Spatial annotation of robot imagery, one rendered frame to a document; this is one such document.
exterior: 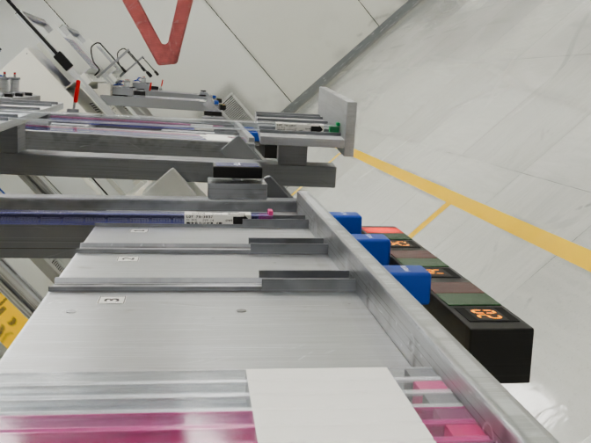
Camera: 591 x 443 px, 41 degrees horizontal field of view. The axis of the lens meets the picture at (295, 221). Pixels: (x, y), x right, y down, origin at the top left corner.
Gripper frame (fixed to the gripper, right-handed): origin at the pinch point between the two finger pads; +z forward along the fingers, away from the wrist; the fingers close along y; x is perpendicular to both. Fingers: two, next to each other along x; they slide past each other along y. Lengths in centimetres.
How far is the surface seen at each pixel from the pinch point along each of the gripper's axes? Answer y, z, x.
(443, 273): 4.0, 18.5, 18.7
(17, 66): -449, -15, -112
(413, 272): 12.3, 15.6, 14.4
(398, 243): -7.2, 18.5, 18.0
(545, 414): -72, 71, 58
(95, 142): -95, 13, -20
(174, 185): -46.9, 16.1, -3.4
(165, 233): -6.2, 14.7, -2.3
